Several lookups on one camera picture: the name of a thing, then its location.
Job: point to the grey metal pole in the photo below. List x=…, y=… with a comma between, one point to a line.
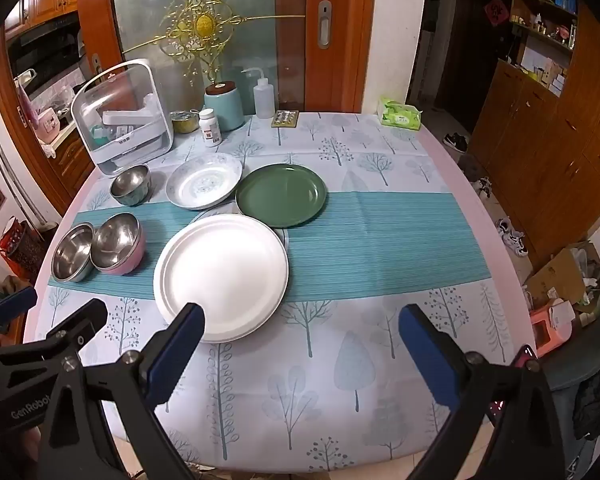
x=10, y=170

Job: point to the green plate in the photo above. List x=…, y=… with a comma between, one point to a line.
x=280, y=195

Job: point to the grey chair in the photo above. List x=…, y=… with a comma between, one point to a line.
x=575, y=367

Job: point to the teal canister with wooden lid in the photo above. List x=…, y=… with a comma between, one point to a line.
x=225, y=110

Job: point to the plain white plate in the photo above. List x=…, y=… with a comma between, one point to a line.
x=225, y=270

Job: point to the tall wooden cabinet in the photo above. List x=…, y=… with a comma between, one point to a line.
x=540, y=135

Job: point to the pink box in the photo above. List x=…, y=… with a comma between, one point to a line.
x=550, y=332

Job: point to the white pill bottle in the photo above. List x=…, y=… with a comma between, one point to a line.
x=210, y=130

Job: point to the blue patterned white plate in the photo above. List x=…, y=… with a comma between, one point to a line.
x=205, y=180

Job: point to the pink rice cooker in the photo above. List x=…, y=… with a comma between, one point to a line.
x=47, y=124

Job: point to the clear squeeze bottle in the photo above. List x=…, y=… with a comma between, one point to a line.
x=264, y=97

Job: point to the teal steel bowl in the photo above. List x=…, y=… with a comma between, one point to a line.
x=130, y=180

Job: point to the boxes on cabinet shelf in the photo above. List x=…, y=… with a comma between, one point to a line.
x=545, y=70

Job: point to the cardboard box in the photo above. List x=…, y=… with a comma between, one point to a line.
x=555, y=275

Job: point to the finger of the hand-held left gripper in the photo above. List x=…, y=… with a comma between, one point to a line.
x=15, y=302
x=87, y=317

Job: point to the gold door ornament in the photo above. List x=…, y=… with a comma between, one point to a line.
x=202, y=25

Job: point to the tree print tablecloth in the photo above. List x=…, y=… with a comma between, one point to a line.
x=360, y=270

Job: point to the black sneaker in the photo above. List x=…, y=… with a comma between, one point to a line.
x=455, y=142

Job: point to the black range hood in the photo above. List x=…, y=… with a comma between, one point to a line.
x=40, y=55

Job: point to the red basket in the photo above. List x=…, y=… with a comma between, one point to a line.
x=17, y=247

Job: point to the green tissue pack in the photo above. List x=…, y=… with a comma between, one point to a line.
x=400, y=117

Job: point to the dark clothing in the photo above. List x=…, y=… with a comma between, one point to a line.
x=592, y=400

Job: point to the plain steel bowl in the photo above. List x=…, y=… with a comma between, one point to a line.
x=70, y=257

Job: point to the small yellow-green jar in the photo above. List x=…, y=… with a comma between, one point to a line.
x=184, y=122

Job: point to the white lidded storage box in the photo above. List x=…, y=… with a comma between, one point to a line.
x=130, y=130

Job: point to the dark entrance door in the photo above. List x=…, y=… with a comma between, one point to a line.
x=472, y=60

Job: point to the white sneakers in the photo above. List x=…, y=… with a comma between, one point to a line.
x=511, y=235

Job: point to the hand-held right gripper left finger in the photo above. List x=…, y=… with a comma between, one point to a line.
x=177, y=347

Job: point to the wooden frosted glass door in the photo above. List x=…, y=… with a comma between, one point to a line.
x=145, y=10

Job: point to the wooden kitchen base cabinet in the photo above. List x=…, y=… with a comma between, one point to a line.
x=72, y=160

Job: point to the grey shoes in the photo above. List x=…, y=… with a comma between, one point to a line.
x=482, y=186

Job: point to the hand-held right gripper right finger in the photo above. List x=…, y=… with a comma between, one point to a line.
x=427, y=360

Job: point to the leaf print plate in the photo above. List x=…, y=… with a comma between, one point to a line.
x=283, y=240

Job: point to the pink steel bowl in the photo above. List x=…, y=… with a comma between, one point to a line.
x=115, y=242

